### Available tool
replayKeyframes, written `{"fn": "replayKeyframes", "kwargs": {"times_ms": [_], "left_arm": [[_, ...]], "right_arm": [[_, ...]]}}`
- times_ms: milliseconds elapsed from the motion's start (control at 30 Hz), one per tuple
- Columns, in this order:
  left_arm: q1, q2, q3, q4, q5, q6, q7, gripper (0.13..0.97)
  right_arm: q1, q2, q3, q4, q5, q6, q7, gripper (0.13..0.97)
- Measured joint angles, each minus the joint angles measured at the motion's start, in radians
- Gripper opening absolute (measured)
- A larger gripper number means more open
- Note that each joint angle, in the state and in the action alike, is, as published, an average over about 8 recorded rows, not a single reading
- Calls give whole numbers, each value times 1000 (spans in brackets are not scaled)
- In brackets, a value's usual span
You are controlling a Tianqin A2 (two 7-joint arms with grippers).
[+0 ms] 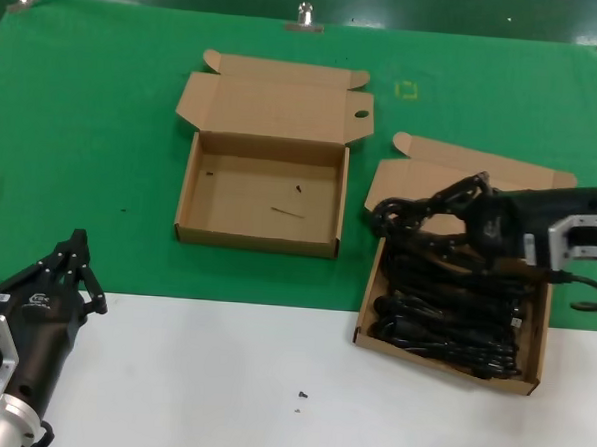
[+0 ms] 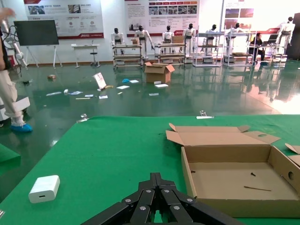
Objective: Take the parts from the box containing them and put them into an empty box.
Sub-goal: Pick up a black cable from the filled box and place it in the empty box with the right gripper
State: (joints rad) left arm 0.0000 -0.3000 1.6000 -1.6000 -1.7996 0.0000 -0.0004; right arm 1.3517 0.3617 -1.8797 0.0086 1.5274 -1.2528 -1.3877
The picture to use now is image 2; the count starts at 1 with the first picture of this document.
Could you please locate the large open cardboard carton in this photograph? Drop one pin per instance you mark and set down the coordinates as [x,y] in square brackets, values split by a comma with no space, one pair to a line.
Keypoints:
[155,75]

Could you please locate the dark cabinet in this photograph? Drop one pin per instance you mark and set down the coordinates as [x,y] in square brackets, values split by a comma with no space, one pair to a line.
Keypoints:
[294,42]

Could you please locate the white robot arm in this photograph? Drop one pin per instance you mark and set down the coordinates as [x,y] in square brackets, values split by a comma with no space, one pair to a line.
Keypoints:
[17,50]

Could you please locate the wall poster with red stripe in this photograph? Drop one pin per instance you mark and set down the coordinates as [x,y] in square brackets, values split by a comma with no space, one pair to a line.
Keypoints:
[63,14]

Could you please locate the blue shoe cover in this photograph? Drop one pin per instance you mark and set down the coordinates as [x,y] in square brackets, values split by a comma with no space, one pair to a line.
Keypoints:
[126,80]

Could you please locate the green table cloth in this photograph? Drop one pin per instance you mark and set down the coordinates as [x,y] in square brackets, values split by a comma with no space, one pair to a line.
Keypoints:
[105,152]

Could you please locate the metal table clamp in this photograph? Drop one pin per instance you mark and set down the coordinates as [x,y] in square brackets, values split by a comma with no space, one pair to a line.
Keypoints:
[83,118]
[204,116]

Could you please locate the small cardboard carton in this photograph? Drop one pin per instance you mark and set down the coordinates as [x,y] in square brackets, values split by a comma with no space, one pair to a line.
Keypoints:
[135,41]

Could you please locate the white sign card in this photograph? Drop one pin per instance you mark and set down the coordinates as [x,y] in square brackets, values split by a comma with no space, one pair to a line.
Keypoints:
[99,79]

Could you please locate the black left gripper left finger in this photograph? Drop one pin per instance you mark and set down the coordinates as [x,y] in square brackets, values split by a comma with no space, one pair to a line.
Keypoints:
[138,206]

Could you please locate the thin wooden stick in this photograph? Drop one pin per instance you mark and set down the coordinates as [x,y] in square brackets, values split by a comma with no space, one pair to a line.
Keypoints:
[257,188]

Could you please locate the black stool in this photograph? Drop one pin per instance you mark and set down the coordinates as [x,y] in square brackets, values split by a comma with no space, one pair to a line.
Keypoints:
[94,54]

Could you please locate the white printer machine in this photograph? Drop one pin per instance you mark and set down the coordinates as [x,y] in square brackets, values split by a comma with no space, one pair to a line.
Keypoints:
[23,104]

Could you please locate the medium cardboard carton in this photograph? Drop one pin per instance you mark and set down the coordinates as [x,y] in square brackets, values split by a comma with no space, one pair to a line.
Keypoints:
[178,39]

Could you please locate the wall poster with photo row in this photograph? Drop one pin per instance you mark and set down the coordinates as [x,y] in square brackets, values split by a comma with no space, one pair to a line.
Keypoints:
[164,14]

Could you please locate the white desk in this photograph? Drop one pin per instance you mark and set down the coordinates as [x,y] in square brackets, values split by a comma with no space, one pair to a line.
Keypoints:
[84,46]

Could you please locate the wall poster with building photos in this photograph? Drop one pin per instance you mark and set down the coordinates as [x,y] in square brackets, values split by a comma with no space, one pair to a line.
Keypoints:
[239,14]

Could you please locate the person in beige trousers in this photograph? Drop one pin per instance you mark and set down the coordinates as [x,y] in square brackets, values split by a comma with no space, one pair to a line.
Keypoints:
[8,93]

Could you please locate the white flat box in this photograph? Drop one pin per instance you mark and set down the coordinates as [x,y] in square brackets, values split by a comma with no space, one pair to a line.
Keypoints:
[161,85]

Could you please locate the white power adapter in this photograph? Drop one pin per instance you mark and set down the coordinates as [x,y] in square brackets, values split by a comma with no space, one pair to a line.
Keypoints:
[44,187]

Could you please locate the white paper sheet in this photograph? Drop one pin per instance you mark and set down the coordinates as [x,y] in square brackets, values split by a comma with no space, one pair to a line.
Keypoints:
[154,94]
[134,81]
[123,87]
[103,97]

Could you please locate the seated person in black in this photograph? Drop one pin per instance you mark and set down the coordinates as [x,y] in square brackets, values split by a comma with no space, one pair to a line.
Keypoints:
[257,41]

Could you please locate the black screen on white stand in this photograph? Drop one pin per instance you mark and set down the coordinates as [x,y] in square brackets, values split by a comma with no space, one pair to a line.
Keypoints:
[35,32]

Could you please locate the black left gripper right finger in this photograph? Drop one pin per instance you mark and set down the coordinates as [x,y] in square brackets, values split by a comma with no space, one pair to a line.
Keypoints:
[180,208]

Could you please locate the white humanoid robot black head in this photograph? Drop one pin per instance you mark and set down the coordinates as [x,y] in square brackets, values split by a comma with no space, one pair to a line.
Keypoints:
[117,37]
[167,36]
[141,35]
[212,30]
[188,34]
[234,30]
[287,29]

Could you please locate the open laptop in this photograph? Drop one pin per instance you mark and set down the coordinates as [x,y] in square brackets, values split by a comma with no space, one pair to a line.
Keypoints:
[272,38]

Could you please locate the green cloth covered table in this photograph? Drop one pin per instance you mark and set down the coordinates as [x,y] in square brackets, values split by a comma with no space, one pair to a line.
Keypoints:
[8,157]

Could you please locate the cardboard box with loose screws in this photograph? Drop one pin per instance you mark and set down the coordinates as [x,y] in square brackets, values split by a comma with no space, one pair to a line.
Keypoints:
[234,140]

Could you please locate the metal tube rack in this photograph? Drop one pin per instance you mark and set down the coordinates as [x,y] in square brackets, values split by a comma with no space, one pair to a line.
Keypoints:
[168,56]
[228,58]
[126,46]
[207,34]

